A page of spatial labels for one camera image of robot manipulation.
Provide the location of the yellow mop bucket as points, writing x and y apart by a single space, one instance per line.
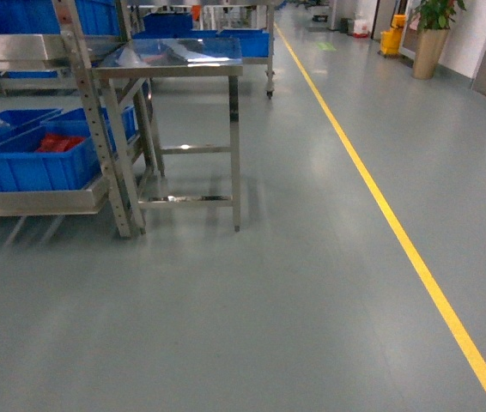
391 39

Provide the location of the blue bin with red parts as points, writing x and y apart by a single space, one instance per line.
56 155

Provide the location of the gold planter with plant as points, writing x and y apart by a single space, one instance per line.
434 18

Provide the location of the stainless steel side table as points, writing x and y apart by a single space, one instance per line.
173 97

